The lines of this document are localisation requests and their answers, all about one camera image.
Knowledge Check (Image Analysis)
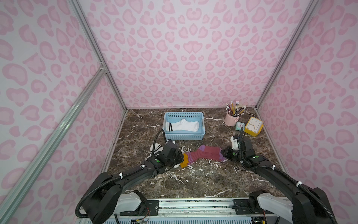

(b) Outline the black striped sock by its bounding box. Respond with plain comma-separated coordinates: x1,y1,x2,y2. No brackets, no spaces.
146,143,163,160

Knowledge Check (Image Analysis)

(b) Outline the maroon purple sock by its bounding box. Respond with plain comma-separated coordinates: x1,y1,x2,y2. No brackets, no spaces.
180,145,226,168

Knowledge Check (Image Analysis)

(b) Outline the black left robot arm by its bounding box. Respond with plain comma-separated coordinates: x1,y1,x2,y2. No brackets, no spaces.
75,140,184,224

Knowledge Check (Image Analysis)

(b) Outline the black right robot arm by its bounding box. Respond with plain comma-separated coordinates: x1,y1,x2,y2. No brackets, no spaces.
221,135,337,224

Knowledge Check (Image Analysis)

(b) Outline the light blue plastic basket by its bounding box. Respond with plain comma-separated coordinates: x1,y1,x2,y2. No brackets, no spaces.
162,112,206,141

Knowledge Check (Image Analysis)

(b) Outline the yellow square alarm clock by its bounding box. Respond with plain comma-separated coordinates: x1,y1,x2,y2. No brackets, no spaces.
244,117,264,137

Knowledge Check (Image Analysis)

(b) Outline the small teal cube clock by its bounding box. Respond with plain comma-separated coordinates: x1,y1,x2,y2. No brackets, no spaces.
235,122,246,131

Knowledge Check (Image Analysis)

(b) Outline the pink pencil cup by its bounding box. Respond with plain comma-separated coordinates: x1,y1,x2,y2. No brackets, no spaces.
224,113,240,127

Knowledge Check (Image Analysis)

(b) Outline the bundle of coloured pencils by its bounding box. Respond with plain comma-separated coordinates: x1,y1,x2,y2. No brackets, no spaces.
225,101,247,117

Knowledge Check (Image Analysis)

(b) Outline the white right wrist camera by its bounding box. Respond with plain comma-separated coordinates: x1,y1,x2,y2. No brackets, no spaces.
230,135,239,150

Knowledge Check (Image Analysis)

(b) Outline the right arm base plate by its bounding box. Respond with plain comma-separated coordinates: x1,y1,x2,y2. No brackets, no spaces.
232,190,267,215

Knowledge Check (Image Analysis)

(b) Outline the aluminium front rail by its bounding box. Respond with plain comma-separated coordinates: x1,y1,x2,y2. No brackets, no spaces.
75,197,319,224

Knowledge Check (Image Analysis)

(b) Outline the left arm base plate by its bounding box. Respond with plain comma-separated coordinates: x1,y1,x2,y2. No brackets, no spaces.
115,191,159,216

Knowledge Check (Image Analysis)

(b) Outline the aluminium frame strut left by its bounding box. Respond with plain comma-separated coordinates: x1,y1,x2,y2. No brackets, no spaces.
1,66,107,224

